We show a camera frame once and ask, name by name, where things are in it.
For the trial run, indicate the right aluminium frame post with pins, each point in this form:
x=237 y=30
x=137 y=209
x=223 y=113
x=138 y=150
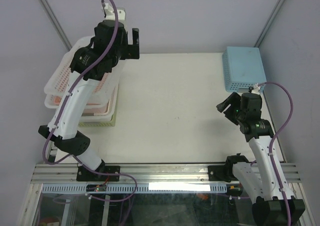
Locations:
x=267 y=26

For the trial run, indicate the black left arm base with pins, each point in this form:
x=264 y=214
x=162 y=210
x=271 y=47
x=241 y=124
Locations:
x=103 y=172

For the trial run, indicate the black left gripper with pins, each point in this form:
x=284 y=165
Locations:
x=132 y=51

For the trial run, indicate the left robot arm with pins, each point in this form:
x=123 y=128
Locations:
x=103 y=55

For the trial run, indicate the yellow-green perforated basket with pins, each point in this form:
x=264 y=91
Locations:
x=100 y=123

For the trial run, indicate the left aluminium frame post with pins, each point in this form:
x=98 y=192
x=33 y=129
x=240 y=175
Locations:
x=55 y=23

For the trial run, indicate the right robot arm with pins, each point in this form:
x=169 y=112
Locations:
x=273 y=202

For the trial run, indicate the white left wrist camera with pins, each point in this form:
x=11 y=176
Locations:
x=110 y=13

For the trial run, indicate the pink basket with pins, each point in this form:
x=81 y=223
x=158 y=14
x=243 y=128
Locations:
x=57 y=85

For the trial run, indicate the aluminium mounting rail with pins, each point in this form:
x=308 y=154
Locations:
x=198 y=173

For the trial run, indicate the light blue perforated basket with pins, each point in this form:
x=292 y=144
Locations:
x=242 y=68

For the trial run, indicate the grey slotted cable duct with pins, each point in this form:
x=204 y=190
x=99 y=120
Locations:
x=140 y=188

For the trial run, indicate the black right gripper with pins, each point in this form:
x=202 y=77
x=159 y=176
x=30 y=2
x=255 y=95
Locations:
x=233 y=99

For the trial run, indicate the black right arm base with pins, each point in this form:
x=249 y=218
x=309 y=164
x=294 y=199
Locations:
x=225 y=172

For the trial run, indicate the aluminium frame post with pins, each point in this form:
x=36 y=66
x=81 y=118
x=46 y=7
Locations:
x=267 y=26
x=55 y=23

